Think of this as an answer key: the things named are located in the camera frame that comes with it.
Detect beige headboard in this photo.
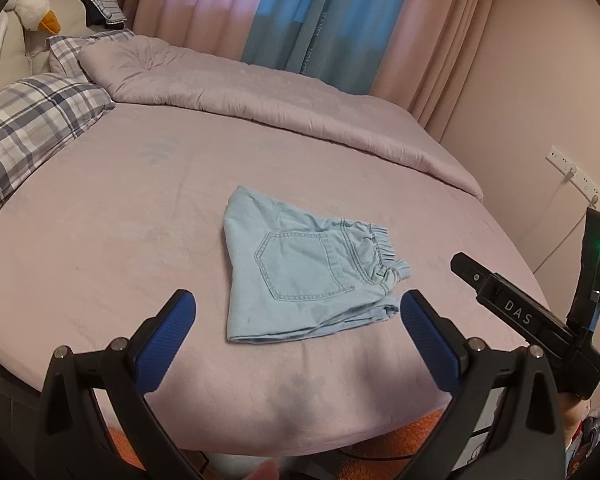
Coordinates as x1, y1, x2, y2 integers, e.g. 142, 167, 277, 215
0, 0, 104, 91

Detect far plaid pillow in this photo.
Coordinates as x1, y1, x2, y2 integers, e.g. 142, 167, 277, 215
47, 29, 134, 82

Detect pink and blue curtain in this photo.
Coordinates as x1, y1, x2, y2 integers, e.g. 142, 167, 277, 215
131, 0, 493, 139

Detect plaid pillow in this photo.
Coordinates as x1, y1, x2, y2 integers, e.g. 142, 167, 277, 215
0, 73, 114, 210
47, 29, 134, 82

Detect near plaid pillow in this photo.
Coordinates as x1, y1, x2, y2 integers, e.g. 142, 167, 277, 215
0, 73, 114, 210

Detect pink quilt blanket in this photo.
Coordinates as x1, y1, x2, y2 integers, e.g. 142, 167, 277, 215
78, 36, 483, 200

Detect light blue denim pants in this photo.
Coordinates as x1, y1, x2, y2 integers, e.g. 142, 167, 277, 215
223, 186, 411, 344

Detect white power cable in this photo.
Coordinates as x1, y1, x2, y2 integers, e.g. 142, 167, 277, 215
532, 169, 598, 276

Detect person's right hand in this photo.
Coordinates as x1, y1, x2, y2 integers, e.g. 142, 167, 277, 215
558, 393, 591, 448

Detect white wall power strip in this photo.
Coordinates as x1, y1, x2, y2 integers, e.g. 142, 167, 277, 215
545, 146, 600, 204

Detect pink bed mattress sheet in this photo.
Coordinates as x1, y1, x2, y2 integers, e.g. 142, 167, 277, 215
0, 104, 542, 456

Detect folded striped cloth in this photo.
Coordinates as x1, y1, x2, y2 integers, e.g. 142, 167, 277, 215
79, 0, 128, 29

